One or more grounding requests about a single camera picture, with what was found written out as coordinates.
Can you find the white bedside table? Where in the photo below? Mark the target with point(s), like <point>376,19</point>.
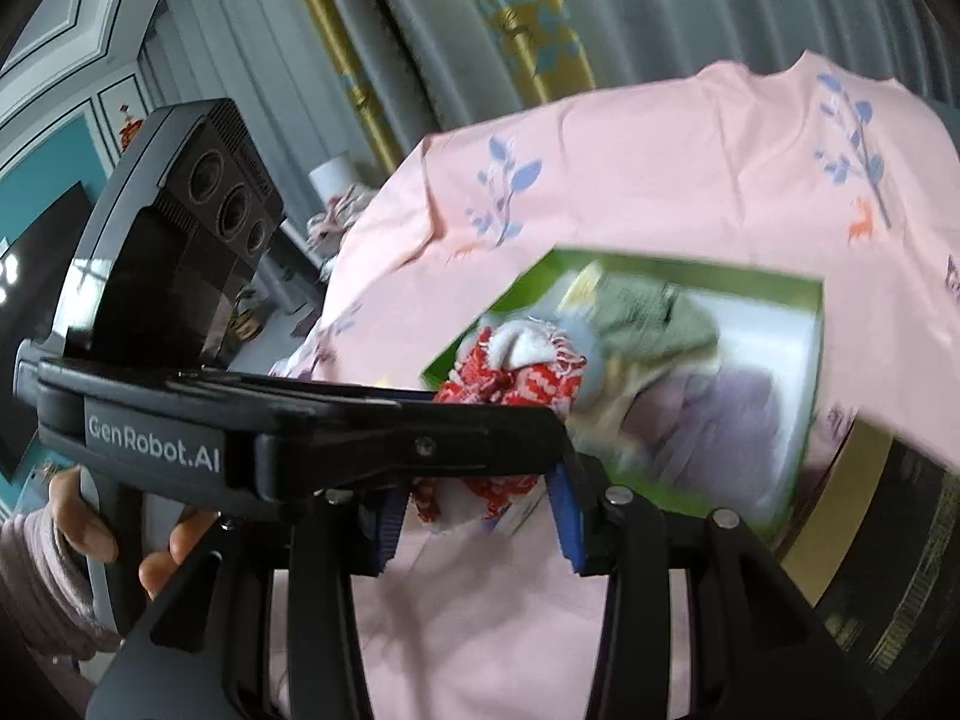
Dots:
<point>289,330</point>

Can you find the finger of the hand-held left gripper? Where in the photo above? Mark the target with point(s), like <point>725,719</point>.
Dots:
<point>420,446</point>

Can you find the white cup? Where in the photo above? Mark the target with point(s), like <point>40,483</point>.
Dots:
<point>334,176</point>

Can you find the red wall ornament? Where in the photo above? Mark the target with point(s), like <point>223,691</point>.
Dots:
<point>129,127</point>

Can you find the light blue cloth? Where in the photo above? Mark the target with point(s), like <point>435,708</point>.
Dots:
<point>581,345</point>

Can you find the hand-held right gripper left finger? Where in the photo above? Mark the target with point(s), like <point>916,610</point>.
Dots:
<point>390,532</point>

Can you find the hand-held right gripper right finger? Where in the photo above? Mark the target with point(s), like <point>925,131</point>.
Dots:
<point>566,517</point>

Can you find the green cardboard box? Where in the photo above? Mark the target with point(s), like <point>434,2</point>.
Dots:
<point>750,285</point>

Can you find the grey yellow curtain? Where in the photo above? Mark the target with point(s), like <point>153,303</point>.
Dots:
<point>420,30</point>

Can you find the person's left forearm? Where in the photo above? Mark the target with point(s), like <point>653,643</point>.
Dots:
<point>45,585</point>

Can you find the pink printed bedsheet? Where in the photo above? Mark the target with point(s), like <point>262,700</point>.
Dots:
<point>675,165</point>

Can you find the gold black bed frame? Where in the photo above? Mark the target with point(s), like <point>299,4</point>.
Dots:
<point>900,577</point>

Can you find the person's left hand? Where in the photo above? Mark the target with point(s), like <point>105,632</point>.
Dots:
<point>172,547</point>

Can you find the olive green cloth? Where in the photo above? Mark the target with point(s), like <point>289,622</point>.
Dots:
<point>652,315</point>

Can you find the red white patterned cloth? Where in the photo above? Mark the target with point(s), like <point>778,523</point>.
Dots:
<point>525,382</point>

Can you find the pink flower bunch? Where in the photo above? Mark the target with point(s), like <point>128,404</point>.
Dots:
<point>337,221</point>

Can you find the purple cloth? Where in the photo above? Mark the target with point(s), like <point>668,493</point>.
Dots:
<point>720,420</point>

